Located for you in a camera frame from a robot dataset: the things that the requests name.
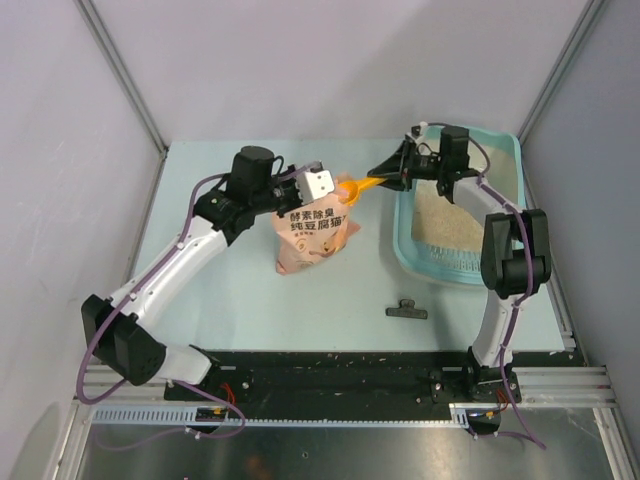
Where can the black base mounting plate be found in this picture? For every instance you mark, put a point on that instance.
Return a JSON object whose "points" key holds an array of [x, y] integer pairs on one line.
{"points": [[243, 377]]}

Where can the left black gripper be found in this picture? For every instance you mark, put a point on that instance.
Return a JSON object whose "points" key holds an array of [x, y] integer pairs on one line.
{"points": [[289, 176]]}

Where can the yellow plastic litter scoop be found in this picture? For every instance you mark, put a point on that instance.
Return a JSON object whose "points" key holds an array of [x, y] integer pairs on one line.
{"points": [[350, 190]]}

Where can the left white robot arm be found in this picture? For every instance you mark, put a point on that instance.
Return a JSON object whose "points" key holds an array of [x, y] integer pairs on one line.
{"points": [[121, 329]]}

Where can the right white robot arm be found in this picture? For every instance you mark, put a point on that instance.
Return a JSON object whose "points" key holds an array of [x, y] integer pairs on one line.
{"points": [[515, 258]]}

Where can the black bag clip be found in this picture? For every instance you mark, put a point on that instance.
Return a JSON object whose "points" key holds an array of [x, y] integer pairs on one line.
{"points": [[406, 309]]}

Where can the pink cat litter bag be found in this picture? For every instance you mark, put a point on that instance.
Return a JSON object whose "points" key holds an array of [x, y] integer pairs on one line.
{"points": [[313, 233]]}

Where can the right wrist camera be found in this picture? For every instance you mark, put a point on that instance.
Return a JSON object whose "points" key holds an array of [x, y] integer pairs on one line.
{"points": [[417, 134]]}

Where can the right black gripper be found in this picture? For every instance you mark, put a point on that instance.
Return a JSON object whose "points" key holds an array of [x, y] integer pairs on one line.
{"points": [[401, 165]]}

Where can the teal plastic litter box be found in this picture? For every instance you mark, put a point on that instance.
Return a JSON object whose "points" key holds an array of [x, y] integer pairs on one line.
{"points": [[498, 152]]}

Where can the clean litter in box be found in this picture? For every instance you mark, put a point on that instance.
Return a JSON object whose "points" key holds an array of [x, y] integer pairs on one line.
{"points": [[439, 223]]}

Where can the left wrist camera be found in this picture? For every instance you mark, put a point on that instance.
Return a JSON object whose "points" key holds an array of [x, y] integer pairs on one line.
{"points": [[313, 186]]}

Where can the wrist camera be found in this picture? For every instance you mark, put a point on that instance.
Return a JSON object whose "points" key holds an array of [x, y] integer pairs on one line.
{"points": [[417, 134], [313, 186]]}

